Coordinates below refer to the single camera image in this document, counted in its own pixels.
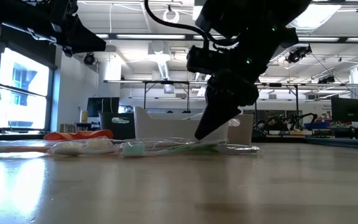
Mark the slate grey plastic bin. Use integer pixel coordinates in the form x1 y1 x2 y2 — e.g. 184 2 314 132
98 112 136 140

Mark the black right camera cable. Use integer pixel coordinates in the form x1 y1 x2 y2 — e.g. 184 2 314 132
144 0 239 47

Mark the white cable coil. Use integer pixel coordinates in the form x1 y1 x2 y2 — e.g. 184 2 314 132
162 8 180 26

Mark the white plastic bin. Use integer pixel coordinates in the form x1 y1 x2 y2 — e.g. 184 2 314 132
134 106 229 141

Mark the blue toothbrush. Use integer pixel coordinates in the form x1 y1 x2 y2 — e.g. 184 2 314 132
181 112 205 121

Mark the black workstation frame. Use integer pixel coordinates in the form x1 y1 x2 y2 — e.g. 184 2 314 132
254 82 300 122
143 80 191 113

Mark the blue background crate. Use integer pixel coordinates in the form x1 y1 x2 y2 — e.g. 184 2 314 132
305 121 331 130

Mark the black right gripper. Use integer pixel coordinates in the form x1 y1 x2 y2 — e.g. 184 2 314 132
194 27 300 141

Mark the black overhead light beam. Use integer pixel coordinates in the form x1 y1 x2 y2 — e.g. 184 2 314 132
94 32 358 44

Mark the black computer monitor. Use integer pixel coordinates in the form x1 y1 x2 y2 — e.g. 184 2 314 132
331 97 358 123
86 96 120 118

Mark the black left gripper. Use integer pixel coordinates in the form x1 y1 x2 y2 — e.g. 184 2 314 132
0 0 107 58

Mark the translucent clear plastic bin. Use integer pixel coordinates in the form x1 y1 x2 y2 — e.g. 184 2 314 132
227 114 254 146

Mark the green toothbrush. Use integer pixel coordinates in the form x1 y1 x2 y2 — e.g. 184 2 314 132
121 139 229 157

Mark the black ceiling-mounted camera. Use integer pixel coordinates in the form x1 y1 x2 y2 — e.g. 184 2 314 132
286 45 313 64
83 52 96 65

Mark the orange cloth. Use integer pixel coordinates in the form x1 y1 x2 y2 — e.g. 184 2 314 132
44 129 114 141

